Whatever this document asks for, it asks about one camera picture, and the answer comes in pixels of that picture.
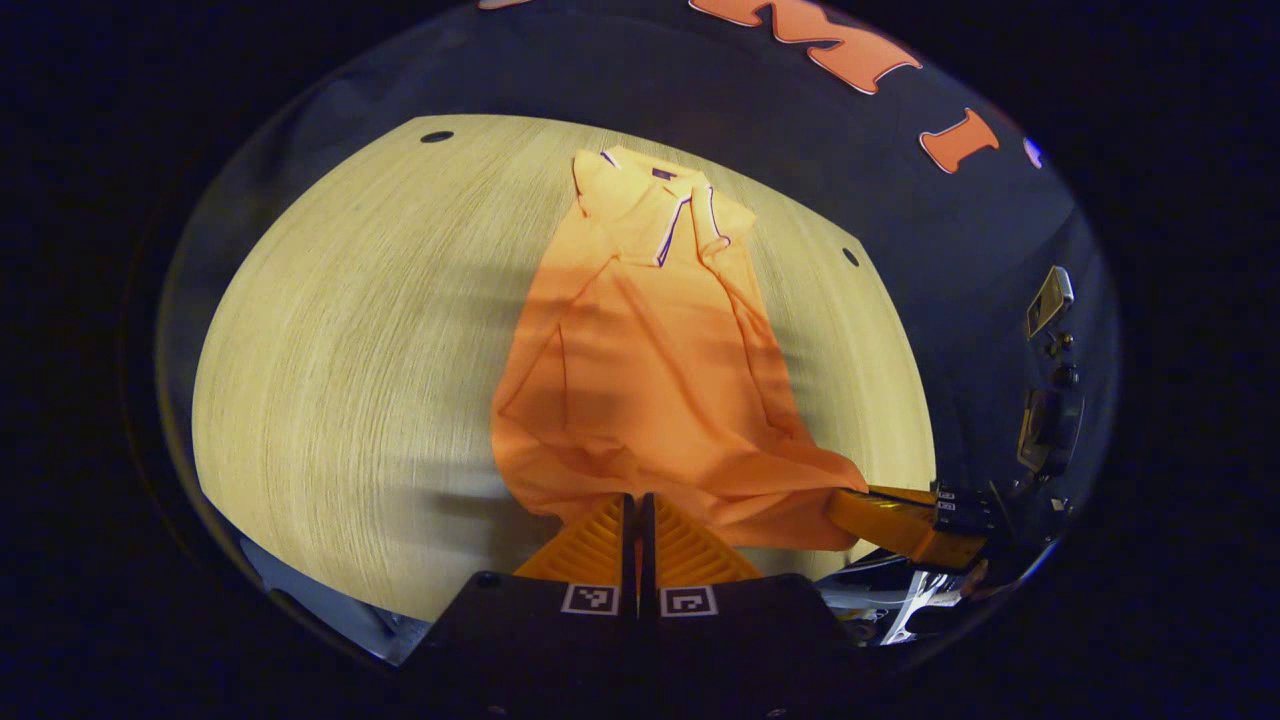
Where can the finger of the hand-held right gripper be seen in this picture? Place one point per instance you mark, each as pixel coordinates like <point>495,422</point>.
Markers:
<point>890,520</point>

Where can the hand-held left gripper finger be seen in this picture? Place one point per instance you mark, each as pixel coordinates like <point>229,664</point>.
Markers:
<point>647,550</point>
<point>628,550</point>

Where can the orange T-shirt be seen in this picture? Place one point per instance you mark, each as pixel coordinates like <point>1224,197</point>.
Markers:
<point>650,380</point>

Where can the black backdrop cloth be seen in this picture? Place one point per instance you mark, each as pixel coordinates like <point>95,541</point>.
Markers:
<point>600,70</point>

